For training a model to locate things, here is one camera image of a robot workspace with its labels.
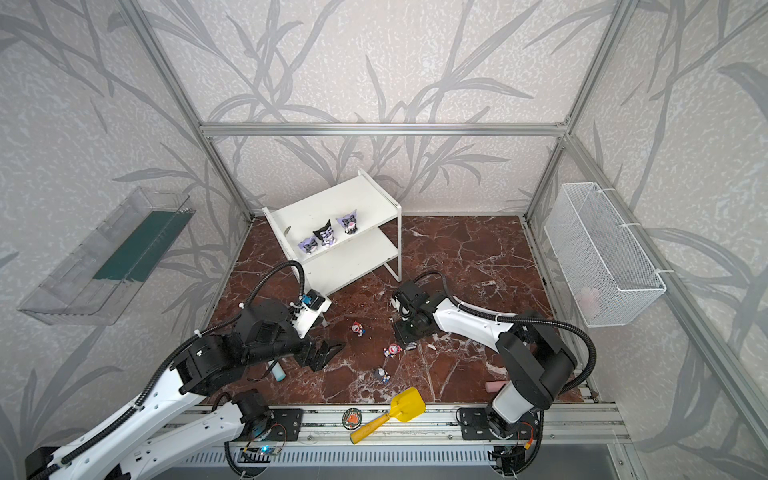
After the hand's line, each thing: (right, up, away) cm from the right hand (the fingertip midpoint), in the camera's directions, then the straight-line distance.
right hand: (403, 325), depth 87 cm
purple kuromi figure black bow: (-21, +24, -22) cm, 39 cm away
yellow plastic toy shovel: (0, -17, -12) cm, 21 cm away
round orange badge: (-13, -20, -12) cm, 27 cm away
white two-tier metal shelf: (-15, +27, -17) cm, 35 cm away
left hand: (-15, +6, -20) cm, 26 cm away
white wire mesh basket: (+43, +19, -26) cm, 53 cm away
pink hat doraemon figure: (-3, -6, -3) cm, 8 cm away
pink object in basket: (+46, +11, -15) cm, 49 cm away
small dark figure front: (-5, -12, -7) cm, 15 cm away
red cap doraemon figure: (-14, -1, +1) cm, 14 cm away
